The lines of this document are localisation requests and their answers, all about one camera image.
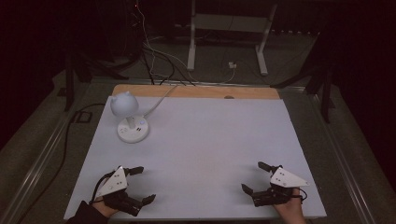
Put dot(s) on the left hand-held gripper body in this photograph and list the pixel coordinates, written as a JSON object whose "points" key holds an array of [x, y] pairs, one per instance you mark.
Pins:
{"points": [[116, 182]]}

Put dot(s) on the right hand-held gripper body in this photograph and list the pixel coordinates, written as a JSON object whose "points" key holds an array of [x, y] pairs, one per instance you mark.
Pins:
{"points": [[285, 179]]}

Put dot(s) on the person's left hand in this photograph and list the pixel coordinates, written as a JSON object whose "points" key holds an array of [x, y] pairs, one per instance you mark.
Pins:
{"points": [[106, 209]]}

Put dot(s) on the person's right hand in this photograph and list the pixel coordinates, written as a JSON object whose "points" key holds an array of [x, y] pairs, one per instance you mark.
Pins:
{"points": [[292, 211]]}

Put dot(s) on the white table mat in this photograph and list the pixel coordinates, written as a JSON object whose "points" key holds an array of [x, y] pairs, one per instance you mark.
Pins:
{"points": [[202, 149]]}

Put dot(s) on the white desk lamp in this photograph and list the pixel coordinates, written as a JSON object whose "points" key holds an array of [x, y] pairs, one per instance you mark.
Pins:
{"points": [[124, 105]]}

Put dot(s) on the black tripod stand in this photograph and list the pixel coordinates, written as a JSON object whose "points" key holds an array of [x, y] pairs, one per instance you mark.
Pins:
{"points": [[69, 87], [326, 99]]}

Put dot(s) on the white plug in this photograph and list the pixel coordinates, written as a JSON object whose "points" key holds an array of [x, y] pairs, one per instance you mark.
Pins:
{"points": [[232, 65]]}

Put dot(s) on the white metal stand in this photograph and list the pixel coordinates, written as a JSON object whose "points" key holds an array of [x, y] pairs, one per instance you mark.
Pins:
{"points": [[191, 46]]}

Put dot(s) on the metal frame rail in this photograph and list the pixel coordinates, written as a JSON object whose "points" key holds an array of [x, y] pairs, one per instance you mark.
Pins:
{"points": [[249, 86], [40, 161], [339, 158]]}

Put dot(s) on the black rectangular floor bracket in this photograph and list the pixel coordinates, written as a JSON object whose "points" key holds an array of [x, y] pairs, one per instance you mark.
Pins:
{"points": [[76, 117]]}

